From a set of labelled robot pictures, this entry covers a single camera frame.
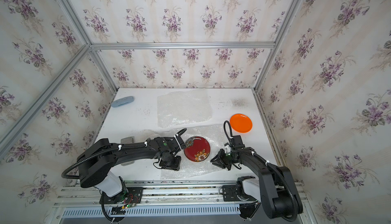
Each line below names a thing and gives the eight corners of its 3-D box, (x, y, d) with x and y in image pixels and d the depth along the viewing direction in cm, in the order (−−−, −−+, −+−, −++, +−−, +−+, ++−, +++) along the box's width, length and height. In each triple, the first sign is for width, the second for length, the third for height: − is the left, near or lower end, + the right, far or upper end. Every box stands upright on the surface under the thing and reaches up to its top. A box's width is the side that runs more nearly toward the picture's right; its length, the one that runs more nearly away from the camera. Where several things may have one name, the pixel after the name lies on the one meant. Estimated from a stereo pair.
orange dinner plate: (232, 133, 98) (233, 130, 96) (229, 116, 107) (230, 113, 105) (252, 133, 99) (254, 130, 96) (248, 116, 107) (249, 113, 105)
